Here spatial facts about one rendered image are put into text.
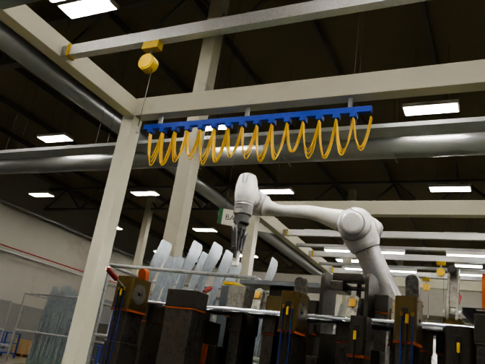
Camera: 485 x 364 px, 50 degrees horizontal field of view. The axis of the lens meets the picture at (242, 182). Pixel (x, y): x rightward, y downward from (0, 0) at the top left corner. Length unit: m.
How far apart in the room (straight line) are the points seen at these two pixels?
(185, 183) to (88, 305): 4.88
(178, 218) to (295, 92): 5.11
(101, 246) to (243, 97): 2.08
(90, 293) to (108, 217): 0.78
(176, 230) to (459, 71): 6.22
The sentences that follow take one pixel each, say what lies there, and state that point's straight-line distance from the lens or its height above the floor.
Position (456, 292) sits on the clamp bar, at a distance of 1.86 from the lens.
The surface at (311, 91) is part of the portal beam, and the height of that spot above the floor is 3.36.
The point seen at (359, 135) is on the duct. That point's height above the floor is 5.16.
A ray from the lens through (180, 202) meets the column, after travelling 9.78.
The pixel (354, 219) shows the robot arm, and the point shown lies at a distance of 2.08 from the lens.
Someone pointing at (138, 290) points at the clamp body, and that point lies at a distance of 1.97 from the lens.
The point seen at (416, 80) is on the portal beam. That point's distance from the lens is 4.84.
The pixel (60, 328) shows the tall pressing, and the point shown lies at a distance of 12.47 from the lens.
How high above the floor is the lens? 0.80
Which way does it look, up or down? 20 degrees up
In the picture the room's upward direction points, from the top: 9 degrees clockwise
